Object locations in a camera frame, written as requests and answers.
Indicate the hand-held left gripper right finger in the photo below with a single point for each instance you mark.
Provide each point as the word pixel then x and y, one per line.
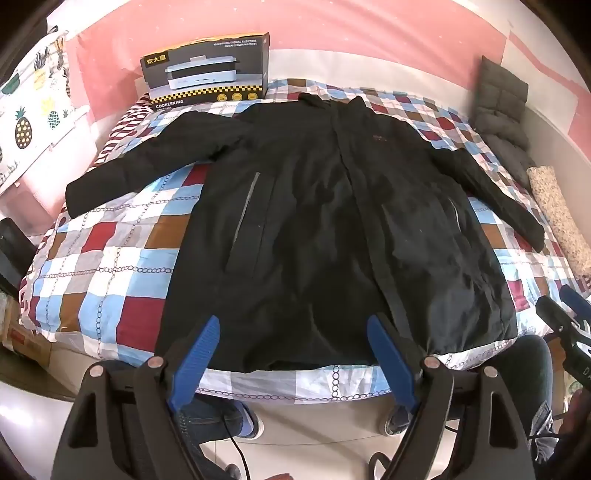
pixel 387 362

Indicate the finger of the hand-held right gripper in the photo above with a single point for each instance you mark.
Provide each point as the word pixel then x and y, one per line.
pixel 575 300
pixel 554 314

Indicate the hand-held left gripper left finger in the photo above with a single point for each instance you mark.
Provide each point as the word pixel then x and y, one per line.
pixel 199 355

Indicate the black jacket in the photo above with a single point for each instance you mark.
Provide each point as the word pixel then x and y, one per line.
pixel 318 221

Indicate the person's right shoe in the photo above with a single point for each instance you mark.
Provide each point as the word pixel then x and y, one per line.
pixel 396 422

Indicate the person's shoe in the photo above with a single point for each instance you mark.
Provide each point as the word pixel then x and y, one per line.
pixel 247 420
pixel 396 422

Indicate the person's right leg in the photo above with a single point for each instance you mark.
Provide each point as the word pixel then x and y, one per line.
pixel 521 378

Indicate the person's leg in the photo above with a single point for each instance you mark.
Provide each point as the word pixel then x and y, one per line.
pixel 521 378
pixel 203 422

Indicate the person's left leg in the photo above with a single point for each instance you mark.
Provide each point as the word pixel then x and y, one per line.
pixel 203 422

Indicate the person's left shoe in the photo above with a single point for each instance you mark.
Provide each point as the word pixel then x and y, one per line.
pixel 247 420

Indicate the speckled beige roll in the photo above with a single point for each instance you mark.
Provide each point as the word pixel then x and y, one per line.
pixel 558 217

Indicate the checkered bed sheet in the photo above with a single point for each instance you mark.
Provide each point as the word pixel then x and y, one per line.
pixel 111 258

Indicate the cardboard box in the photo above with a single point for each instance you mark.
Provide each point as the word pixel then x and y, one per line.
pixel 25 337

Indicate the grey quilted cushion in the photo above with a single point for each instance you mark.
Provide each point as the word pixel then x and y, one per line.
pixel 501 115

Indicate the black chair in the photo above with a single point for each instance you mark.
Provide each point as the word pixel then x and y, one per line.
pixel 14 254

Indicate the red white patterned cloth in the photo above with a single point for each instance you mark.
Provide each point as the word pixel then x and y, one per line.
pixel 120 138

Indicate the black appliance carton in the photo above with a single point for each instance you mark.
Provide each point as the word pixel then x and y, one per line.
pixel 207 74

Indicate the pineapple print cloth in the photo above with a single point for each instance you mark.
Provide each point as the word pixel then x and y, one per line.
pixel 32 120

